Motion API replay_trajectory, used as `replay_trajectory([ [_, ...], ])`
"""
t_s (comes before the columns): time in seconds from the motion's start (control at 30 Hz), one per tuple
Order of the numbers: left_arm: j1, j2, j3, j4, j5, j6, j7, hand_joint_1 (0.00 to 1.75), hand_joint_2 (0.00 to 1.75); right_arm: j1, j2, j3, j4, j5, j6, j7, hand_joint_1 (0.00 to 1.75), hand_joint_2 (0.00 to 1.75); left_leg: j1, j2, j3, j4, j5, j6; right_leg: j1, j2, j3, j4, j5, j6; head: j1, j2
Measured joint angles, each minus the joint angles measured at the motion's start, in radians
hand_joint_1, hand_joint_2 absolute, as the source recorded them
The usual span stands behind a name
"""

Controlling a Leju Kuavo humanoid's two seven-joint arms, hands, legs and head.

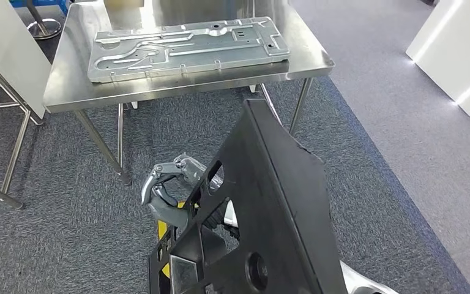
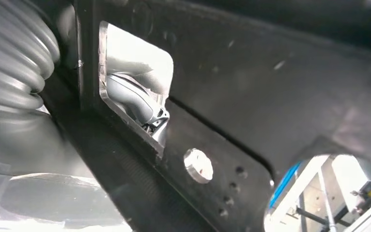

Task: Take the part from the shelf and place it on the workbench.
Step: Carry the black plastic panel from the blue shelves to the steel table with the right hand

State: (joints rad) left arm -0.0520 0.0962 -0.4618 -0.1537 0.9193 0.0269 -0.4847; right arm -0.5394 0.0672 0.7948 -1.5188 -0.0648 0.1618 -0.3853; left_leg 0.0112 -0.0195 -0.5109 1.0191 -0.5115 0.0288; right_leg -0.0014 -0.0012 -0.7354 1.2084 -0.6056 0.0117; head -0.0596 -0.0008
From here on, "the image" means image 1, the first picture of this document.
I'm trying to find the grey stamped metal plate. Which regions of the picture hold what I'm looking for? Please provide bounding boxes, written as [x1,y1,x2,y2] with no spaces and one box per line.
[87,16,291,85]

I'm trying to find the black plastic panel part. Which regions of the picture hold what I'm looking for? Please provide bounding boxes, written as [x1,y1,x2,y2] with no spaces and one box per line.
[147,98,348,294]

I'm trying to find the white cabinet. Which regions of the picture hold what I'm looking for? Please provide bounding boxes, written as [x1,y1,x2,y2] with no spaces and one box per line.
[0,0,53,119]

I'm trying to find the blue metal cart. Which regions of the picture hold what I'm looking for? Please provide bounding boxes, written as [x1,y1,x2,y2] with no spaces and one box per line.
[10,0,70,16]

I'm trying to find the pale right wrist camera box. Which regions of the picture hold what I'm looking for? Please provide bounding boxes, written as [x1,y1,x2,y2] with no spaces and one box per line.
[223,200,239,228]

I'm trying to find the steel frame side table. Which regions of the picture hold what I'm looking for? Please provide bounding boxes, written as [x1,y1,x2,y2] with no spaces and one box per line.
[0,47,45,211]

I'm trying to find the yellow floor tape square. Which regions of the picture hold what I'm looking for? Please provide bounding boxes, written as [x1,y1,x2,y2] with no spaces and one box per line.
[157,200,187,281]

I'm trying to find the stainless steel workbench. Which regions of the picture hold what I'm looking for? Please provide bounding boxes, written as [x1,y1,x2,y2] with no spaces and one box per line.
[42,0,336,187]

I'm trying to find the chrome stanchion pole with base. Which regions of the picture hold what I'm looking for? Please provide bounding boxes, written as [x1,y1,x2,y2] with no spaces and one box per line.
[24,0,62,40]

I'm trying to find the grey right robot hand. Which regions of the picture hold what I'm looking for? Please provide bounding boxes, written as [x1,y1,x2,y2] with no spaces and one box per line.
[141,153,215,229]

